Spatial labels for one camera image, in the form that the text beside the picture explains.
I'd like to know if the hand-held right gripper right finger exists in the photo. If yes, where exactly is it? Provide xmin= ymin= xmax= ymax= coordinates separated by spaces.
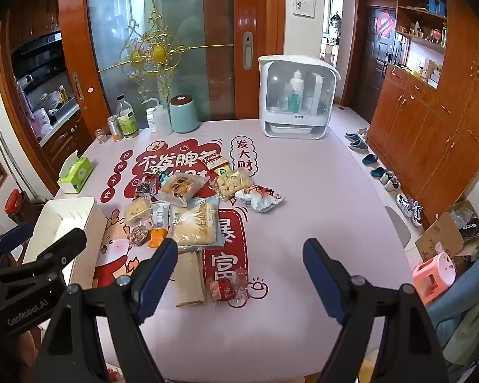
xmin=302 ymin=238 xmax=450 ymax=383

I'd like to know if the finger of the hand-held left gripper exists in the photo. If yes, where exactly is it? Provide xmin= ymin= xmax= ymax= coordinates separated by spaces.
xmin=0 ymin=227 xmax=87 ymax=281
xmin=0 ymin=221 xmax=36 ymax=268

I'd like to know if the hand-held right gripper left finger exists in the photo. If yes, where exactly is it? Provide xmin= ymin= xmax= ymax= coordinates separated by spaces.
xmin=34 ymin=238 xmax=179 ymax=383

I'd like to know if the white plastic bin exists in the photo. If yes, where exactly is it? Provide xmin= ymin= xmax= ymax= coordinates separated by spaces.
xmin=23 ymin=197 xmax=108 ymax=284

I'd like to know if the long beige snack packet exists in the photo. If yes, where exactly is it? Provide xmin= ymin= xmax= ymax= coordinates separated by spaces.
xmin=171 ymin=249 xmax=207 ymax=309

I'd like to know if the orange snack packet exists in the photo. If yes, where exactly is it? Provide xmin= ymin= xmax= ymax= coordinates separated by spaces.
xmin=148 ymin=228 xmax=169 ymax=249

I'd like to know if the mixed nuts packet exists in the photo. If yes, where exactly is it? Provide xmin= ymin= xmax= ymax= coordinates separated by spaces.
xmin=125 ymin=225 xmax=154 ymax=247

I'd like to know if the large pale cracker bag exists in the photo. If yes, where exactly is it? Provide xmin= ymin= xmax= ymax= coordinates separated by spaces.
xmin=170 ymin=201 xmax=227 ymax=250

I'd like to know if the round red pastry packet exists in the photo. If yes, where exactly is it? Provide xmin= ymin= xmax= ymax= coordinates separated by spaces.
xmin=206 ymin=275 xmax=248 ymax=306

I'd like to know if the round pastry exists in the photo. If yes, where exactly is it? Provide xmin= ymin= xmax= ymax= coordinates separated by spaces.
xmin=124 ymin=196 xmax=154 ymax=226

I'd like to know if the white and red snack packet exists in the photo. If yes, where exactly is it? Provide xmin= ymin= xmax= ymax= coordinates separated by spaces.
xmin=235 ymin=184 xmax=286 ymax=213

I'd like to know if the clear bag of pale puffs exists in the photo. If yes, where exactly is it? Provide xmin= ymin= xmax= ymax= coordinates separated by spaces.
xmin=211 ymin=169 xmax=253 ymax=201

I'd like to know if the small grey snack packet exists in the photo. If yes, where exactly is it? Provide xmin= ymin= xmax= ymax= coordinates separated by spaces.
xmin=152 ymin=203 xmax=171 ymax=230

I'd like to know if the green tissue box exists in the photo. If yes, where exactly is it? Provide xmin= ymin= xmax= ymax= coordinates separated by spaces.
xmin=57 ymin=150 xmax=93 ymax=194

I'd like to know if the long metal pole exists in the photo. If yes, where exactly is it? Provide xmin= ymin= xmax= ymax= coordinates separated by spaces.
xmin=0 ymin=108 xmax=36 ymax=200

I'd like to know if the dark snack packet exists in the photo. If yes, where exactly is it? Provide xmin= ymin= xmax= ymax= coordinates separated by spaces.
xmin=135 ymin=181 xmax=160 ymax=200

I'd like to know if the tan biscuit packet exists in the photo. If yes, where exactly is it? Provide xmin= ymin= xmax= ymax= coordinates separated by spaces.
xmin=156 ymin=176 xmax=209 ymax=204

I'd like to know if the wooden kitchen cabinet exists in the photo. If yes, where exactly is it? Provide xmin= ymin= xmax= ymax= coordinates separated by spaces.
xmin=8 ymin=32 xmax=92 ymax=160

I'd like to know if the pink plastic stool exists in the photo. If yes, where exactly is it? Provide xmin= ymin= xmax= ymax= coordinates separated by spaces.
xmin=412 ymin=252 xmax=458 ymax=306

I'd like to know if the row of shoes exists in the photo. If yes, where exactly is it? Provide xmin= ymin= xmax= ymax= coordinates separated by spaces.
xmin=344 ymin=128 xmax=424 ymax=228

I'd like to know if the orange filled jar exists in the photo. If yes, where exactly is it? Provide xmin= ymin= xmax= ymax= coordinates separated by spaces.
xmin=107 ymin=115 xmax=124 ymax=141

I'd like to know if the cardboard box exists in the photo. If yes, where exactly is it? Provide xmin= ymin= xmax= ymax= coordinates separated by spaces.
xmin=414 ymin=211 xmax=479 ymax=264

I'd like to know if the red label cookie packet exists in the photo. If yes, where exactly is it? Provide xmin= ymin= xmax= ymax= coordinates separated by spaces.
xmin=200 ymin=152 xmax=229 ymax=176

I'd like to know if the glass bottle with green label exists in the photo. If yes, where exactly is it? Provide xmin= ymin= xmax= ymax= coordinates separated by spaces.
xmin=116 ymin=95 xmax=139 ymax=139

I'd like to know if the blue chair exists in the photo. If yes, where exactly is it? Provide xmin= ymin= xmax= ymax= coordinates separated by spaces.
xmin=427 ymin=243 xmax=479 ymax=362

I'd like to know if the white squeeze bottle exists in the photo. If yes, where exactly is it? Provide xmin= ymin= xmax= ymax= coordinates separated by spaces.
xmin=154 ymin=98 xmax=173 ymax=136

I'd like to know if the clear plastic container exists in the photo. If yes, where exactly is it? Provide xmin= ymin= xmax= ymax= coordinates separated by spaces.
xmin=258 ymin=55 xmax=341 ymax=139

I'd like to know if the teal canister with brown lid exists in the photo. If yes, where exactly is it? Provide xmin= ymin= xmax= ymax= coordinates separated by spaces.
xmin=170 ymin=95 xmax=200 ymax=133

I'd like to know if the wooden shoe cabinet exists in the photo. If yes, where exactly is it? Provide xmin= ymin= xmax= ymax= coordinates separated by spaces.
xmin=367 ymin=0 xmax=479 ymax=224

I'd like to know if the frosted glass sliding door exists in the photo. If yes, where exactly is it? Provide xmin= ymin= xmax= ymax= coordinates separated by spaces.
xmin=58 ymin=0 xmax=286 ymax=136

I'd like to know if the dark entrance door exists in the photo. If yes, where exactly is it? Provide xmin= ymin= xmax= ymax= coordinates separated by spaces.
xmin=359 ymin=4 xmax=396 ymax=112

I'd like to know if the red door decoration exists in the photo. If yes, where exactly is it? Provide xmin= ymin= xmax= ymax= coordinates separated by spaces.
xmin=375 ymin=10 xmax=396 ymax=34

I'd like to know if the white wall switch panel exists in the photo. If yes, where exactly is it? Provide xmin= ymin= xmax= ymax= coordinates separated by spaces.
xmin=293 ymin=0 xmax=316 ymax=18

